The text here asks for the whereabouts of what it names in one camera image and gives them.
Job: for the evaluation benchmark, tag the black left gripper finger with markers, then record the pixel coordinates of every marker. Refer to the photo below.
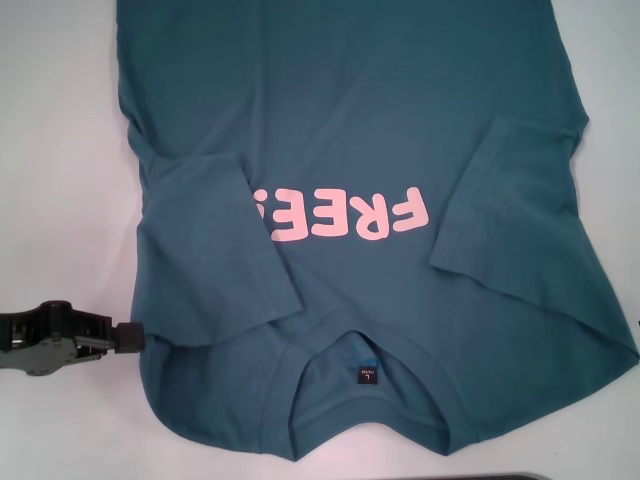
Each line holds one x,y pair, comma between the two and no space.
131,337
95,354

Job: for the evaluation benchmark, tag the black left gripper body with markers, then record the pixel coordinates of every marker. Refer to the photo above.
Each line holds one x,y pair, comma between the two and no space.
30,345

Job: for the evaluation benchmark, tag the blue shirt with pink print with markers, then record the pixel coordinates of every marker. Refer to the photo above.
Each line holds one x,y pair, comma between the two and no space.
350,100

